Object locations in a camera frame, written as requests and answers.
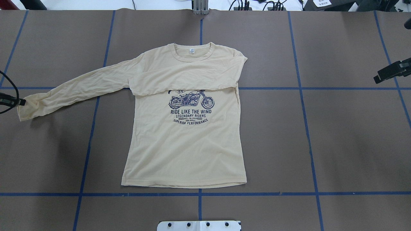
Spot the cream long-sleeve graphic shirt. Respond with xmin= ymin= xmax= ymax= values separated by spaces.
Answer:
xmin=17 ymin=42 xmax=248 ymax=189

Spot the aluminium frame post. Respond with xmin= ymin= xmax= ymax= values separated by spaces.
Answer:
xmin=191 ymin=0 xmax=209 ymax=15

